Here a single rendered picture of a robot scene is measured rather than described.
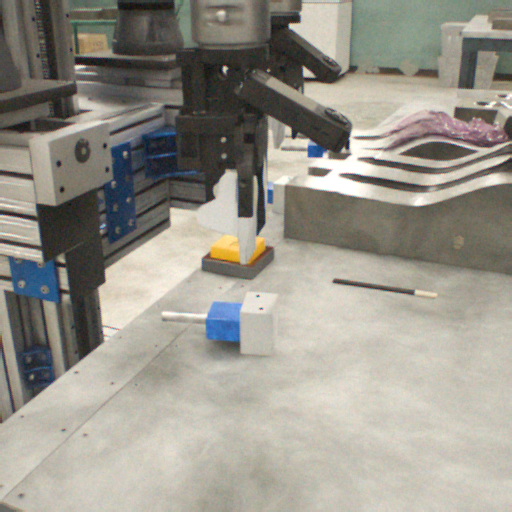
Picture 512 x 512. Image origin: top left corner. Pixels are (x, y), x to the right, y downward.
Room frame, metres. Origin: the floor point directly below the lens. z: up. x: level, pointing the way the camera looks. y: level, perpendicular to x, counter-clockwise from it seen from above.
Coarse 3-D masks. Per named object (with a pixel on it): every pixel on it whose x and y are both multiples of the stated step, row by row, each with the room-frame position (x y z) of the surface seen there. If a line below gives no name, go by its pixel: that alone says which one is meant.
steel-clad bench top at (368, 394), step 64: (320, 256) 0.90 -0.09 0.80; (384, 256) 0.90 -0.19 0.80; (320, 320) 0.71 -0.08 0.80; (384, 320) 0.71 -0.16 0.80; (448, 320) 0.71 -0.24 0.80; (64, 384) 0.57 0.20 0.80; (128, 384) 0.57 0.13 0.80; (192, 384) 0.57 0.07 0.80; (256, 384) 0.57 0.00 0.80; (320, 384) 0.57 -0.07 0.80; (384, 384) 0.57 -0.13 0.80; (448, 384) 0.57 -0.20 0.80; (0, 448) 0.47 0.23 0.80; (64, 448) 0.47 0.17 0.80; (128, 448) 0.47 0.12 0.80; (192, 448) 0.47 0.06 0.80; (256, 448) 0.47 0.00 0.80; (320, 448) 0.47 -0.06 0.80; (384, 448) 0.47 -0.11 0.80; (448, 448) 0.47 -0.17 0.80
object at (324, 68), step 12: (288, 36) 1.09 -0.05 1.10; (300, 36) 1.12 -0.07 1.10; (288, 48) 1.09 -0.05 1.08; (300, 48) 1.08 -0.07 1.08; (312, 48) 1.10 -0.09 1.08; (300, 60) 1.07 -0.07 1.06; (312, 60) 1.07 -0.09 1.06; (324, 60) 1.07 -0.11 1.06; (312, 72) 1.07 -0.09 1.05; (324, 72) 1.06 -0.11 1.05; (336, 72) 1.06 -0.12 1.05
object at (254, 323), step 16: (224, 304) 0.67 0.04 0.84; (240, 304) 0.67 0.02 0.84; (256, 304) 0.65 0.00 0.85; (272, 304) 0.65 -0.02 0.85; (176, 320) 0.66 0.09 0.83; (192, 320) 0.66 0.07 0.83; (208, 320) 0.64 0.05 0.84; (224, 320) 0.64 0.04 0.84; (240, 320) 0.63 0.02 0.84; (256, 320) 0.63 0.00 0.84; (272, 320) 0.63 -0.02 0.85; (208, 336) 0.64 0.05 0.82; (224, 336) 0.64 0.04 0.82; (240, 336) 0.63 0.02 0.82; (256, 336) 0.63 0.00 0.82; (272, 336) 0.63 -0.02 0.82; (240, 352) 0.63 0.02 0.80; (256, 352) 0.63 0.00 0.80; (272, 352) 0.63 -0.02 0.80
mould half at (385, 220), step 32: (320, 160) 1.11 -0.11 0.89; (352, 160) 1.11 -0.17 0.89; (416, 160) 1.13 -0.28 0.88; (288, 192) 0.97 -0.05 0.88; (320, 192) 0.95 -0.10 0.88; (352, 192) 0.94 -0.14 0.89; (384, 192) 0.95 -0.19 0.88; (448, 192) 0.91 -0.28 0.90; (480, 192) 0.86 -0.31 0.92; (288, 224) 0.97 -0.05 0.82; (320, 224) 0.95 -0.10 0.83; (352, 224) 0.93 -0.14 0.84; (384, 224) 0.91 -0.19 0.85; (416, 224) 0.89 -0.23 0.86; (448, 224) 0.87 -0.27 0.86; (480, 224) 0.86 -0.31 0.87; (416, 256) 0.89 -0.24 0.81; (448, 256) 0.87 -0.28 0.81; (480, 256) 0.85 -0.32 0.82
